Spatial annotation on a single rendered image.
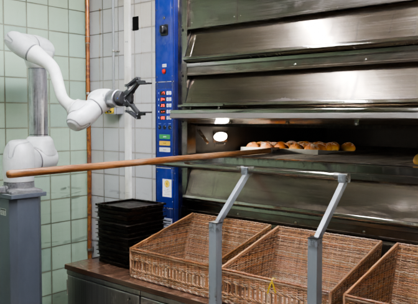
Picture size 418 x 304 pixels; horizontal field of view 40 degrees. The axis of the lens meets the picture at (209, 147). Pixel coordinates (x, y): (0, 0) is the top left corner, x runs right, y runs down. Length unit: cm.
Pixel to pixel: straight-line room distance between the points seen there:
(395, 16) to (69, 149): 222
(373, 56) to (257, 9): 70
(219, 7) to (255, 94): 54
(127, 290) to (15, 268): 60
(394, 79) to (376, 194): 52
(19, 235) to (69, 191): 86
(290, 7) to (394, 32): 58
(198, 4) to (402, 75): 126
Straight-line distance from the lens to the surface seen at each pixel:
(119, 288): 306
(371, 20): 275
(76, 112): 287
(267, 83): 300
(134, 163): 259
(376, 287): 254
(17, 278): 321
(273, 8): 303
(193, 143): 338
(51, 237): 390
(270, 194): 299
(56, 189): 388
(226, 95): 314
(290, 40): 292
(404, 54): 266
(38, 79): 333
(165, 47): 343
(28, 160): 315
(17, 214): 314
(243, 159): 308
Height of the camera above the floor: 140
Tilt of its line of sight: 3 degrees down
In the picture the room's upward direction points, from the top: straight up
